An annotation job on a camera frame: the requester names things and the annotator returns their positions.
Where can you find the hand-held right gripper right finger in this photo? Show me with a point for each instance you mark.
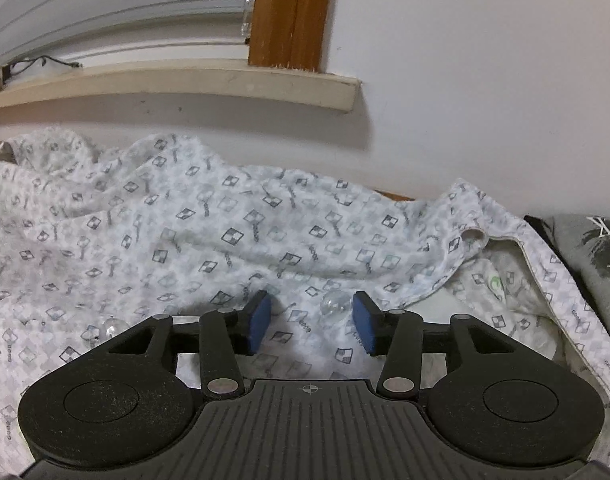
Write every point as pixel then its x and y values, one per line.
pixel 365 322

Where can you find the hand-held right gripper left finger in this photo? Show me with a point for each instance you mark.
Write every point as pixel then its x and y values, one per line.
pixel 259 322

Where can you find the white checker print garment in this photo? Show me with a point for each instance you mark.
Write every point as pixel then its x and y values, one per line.
pixel 185 240

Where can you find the black cloth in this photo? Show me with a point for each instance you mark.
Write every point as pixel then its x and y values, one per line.
pixel 537 225

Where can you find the grey printed sweatshirt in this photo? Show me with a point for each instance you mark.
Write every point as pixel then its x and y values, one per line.
pixel 585 255

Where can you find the beige window sill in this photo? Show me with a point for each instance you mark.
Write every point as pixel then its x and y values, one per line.
pixel 185 82

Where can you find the white window blind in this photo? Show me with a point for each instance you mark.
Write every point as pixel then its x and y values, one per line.
pixel 110 10

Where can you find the wooden window frame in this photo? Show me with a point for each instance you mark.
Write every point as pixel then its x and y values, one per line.
pixel 290 15

